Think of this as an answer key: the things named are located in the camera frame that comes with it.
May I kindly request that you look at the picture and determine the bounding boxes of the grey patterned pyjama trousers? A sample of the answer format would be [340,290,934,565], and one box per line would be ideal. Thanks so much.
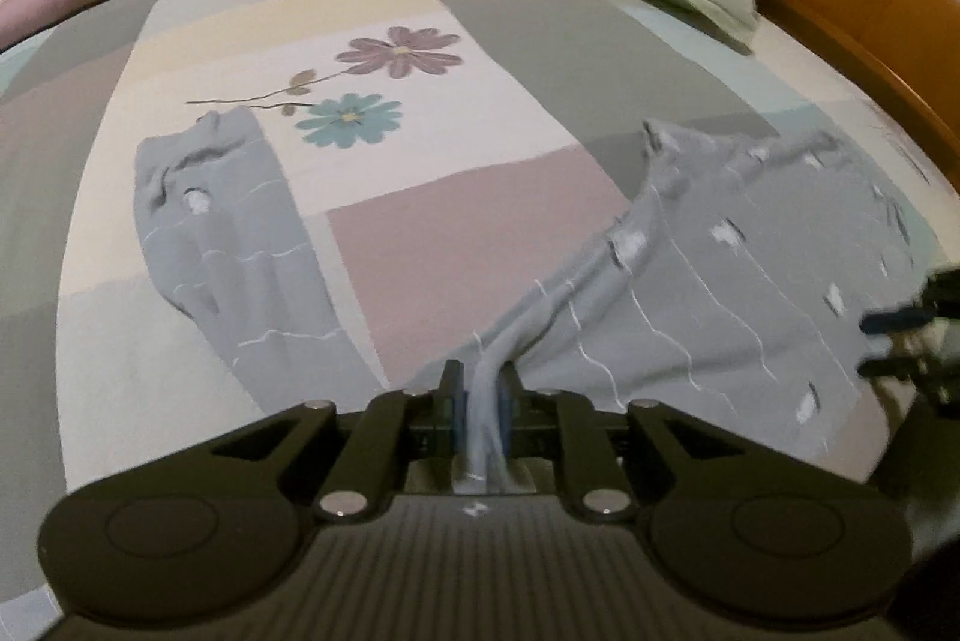
[133,98,932,490]

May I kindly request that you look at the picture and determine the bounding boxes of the patchwork pastel bed sheet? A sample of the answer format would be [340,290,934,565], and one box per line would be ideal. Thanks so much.
[2,0,958,639]

